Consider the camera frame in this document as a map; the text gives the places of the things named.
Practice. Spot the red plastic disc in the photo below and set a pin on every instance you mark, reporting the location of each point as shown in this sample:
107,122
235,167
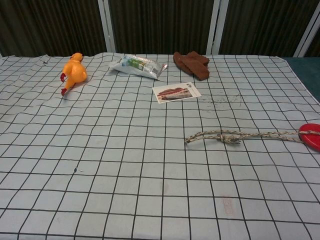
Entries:
311,136

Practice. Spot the photo postcard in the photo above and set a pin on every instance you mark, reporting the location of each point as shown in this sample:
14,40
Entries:
175,93

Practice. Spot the checked white tablecloth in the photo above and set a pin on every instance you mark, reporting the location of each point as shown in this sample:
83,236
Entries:
140,160

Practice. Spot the white green snack packet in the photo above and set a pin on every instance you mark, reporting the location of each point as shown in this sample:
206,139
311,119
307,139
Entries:
136,65

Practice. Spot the brown crumpled pad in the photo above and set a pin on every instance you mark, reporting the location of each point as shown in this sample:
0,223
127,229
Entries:
193,65

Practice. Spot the dark corrugated divider panel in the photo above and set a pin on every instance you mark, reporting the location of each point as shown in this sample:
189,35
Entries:
50,25
162,25
315,47
262,25

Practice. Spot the orange rubber chicken toy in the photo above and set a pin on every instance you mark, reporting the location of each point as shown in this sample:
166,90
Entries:
75,71

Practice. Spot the white divider frame post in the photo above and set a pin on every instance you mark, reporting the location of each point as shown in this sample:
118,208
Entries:
107,27
308,30
216,27

